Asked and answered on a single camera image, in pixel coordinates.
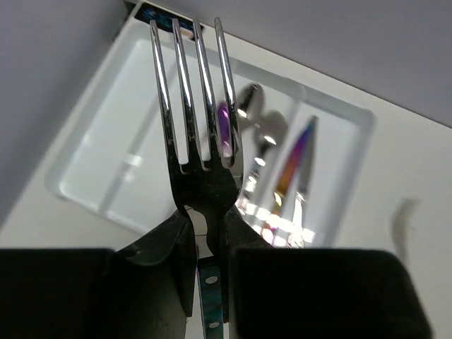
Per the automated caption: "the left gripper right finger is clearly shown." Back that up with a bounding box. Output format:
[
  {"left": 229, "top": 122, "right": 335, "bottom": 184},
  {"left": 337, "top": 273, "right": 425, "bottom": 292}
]
[{"left": 220, "top": 210, "right": 433, "bottom": 338}]

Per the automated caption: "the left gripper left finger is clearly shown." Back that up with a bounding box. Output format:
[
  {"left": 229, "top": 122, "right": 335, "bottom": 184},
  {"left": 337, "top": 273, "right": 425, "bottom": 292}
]
[{"left": 1, "top": 212, "right": 196, "bottom": 338}]

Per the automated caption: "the ornate silver knife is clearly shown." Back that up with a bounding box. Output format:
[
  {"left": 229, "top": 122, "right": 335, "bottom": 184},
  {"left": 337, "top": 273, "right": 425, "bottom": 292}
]
[{"left": 287, "top": 116, "right": 318, "bottom": 249}]

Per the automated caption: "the iridescent rainbow knife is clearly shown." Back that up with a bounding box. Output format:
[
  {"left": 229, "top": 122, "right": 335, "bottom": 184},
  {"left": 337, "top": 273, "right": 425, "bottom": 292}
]
[{"left": 271, "top": 127, "right": 306, "bottom": 215}]

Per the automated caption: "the black handled fork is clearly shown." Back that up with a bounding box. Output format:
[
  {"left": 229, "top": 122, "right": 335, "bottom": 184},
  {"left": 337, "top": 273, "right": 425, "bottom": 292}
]
[
  {"left": 390, "top": 198, "right": 420, "bottom": 266},
  {"left": 150, "top": 18, "right": 244, "bottom": 338}
]

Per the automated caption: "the dark handled silver spoon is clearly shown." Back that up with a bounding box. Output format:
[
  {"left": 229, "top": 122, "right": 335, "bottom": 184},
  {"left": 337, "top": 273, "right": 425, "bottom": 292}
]
[{"left": 248, "top": 110, "right": 287, "bottom": 184}]

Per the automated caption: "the iridescent rainbow spoon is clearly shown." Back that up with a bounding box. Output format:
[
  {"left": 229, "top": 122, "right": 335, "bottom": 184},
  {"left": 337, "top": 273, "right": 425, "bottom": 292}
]
[{"left": 215, "top": 100, "right": 244, "bottom": 177}]

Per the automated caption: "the pink handled spoon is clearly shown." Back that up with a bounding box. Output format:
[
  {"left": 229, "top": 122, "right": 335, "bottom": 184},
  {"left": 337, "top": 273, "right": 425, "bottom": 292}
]
[{"left": 237, "top": 83, "right": 264, "bottom": 124}]

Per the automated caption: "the white divided cutlery tray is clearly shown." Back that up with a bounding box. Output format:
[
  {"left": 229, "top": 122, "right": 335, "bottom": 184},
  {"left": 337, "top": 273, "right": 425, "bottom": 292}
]
[{"left": 46, "top": 7, "right": 374, "bottom": 246}]

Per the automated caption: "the blue logo sticker left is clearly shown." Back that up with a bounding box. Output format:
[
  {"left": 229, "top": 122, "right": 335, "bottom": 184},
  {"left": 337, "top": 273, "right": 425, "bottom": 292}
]
[{"left": 133, "top": 3, "right": 195, "bottom": 40}]

